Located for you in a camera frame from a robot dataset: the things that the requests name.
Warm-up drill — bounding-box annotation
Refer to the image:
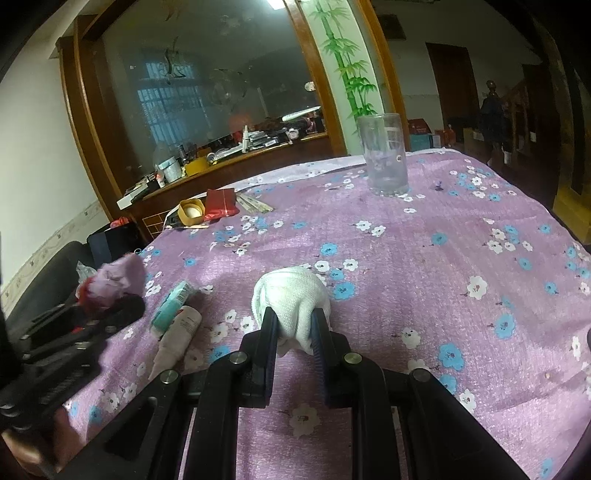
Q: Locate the bundle of wooden chopsticks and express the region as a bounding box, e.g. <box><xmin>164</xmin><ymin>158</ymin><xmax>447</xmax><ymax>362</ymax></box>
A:
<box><xmin>236</xmin><ymin>194</ymin><xmax>275</xmax><ymax>214</ymax></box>

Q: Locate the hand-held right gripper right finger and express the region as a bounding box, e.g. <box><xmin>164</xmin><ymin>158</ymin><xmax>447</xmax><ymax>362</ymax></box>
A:
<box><xmin>310</xmin><ymin>308</ymin><xmax>532</xmax><ymax>480</ymax></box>

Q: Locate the white tube with red label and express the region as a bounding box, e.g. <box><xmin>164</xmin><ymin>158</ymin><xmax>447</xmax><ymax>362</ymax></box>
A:
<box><xmin>148</xmin><ymin>305</ymin><xmax>202</xmax><ymax>380</ymax></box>

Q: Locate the clear glass mug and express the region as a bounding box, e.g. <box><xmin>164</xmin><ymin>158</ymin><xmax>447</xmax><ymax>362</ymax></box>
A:
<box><xmin>358</xmin><ymin>113</ymin><xmax>410</xmax><ymax>197</ymax></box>

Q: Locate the dark paper bag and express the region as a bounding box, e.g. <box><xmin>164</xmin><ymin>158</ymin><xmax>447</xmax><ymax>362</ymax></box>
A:
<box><xmin>87</xmin><ymin>222</ymin><xmax>141</xmax><ymax>268</ymax></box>

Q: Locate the wooden cabinet with glass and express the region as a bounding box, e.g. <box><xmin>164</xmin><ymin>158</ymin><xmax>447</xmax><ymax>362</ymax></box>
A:
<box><xmin>55</xmin><ymin>0</ymin><xmax>407</xmax><ymax>241</ymax></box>

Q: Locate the yellow tape roll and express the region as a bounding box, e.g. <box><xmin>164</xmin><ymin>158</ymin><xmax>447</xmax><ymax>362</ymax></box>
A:
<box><xmin>179</xmin><ymin>198</ymin><xmax>206</xmax><ymax>227</ymax></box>

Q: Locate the bamboo wall painting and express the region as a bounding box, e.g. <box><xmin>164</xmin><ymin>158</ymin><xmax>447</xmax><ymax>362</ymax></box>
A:
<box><xmin>295</xmin><ymin>0</ymin><xmax>407</xmax><ymax>155</ymax></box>

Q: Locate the teal tube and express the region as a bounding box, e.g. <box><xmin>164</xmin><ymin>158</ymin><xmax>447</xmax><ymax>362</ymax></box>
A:
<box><xmin>151</xmin><ymin>280</ymin><xmax>195</xmax><ymax>337</ymax></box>

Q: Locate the white round tin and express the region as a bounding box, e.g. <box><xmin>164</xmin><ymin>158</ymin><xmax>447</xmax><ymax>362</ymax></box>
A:
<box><xmin>157</xmin><ymin>157</ymin><xmax>182</xmax><ymax>183</ymax></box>

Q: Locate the dark wooden door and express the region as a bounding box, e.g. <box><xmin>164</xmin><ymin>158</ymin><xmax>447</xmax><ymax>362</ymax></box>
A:
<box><xmin>425</xmin><ymin>42</ymin><xmax>481</xmax><ymax>139</ymax></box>

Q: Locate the dark red packet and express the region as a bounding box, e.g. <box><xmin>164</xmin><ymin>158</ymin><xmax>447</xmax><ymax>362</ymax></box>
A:
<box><xmin>204</xmin><ymin>188</ymin><xmax>240</xmax><ymax>221</ymax></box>

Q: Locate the purple cloth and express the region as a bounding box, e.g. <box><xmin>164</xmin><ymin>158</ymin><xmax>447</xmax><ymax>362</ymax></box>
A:
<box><xmin>90</xmin><ymin>254</ymin><xmax>147</xmax><ymax>305</ymax></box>

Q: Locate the white flat box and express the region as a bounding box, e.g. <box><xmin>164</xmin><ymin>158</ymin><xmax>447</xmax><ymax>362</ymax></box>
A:
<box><xmin>116</xmin><ymin>182</ymin><xmax>160</xmax><ymax>208</ymax></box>

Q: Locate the wooden stair railing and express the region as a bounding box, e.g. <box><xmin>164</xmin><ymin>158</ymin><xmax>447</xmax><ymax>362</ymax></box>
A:
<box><xmin>480</xmin><ymin>65</ymin><xmax>591</xmax><ymax>222</ymax></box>

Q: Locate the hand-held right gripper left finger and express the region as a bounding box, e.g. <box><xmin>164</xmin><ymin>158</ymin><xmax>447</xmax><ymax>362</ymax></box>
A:
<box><xmin>53</xmin><ymin>307</ymin><xmax>281</xmax><ymax>480</ymax></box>

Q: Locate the white cloth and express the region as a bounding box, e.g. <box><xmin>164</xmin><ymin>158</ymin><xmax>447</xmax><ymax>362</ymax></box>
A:
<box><xmin>253</xmin><ymin>268</ymin><xmax>332</xmax><ymax>356</ymax></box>

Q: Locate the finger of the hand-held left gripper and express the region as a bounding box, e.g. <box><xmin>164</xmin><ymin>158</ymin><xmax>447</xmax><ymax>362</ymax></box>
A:
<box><xmin>76</xmin><ymin>295</ymin><xmax>147</xmax><ymax>342</ymax></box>

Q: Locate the purple floral tablecloth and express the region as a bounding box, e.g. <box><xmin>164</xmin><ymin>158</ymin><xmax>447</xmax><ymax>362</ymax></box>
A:
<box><xmin>60</xmin><ymin>148</ymin><xmax>591</xmax><ymax>480</ymax></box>

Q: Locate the person's left hand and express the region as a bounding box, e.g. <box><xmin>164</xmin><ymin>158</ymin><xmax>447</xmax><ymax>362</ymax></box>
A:
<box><xmin>0</xmin><ymin>410</ymin><xmax>100</xmax><ymax>478</ymax></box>

